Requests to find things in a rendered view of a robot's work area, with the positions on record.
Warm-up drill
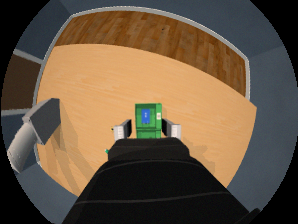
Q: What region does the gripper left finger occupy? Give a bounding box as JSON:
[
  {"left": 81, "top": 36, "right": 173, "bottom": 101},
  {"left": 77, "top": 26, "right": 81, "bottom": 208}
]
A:
[{"left": 113, "top": 119, "right": 132, "bottom": 142}]

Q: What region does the green three-compartment tray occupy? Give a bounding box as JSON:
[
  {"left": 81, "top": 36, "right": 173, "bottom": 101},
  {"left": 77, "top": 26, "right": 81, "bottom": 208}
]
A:
[{"left": 135, "top": 103, "right": 162, "bottom": 138}]

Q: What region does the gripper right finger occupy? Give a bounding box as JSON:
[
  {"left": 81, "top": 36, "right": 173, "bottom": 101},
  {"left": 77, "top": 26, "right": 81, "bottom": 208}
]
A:
[{"left": 162, "top": 119, "right": 181, "bottom": 140}]

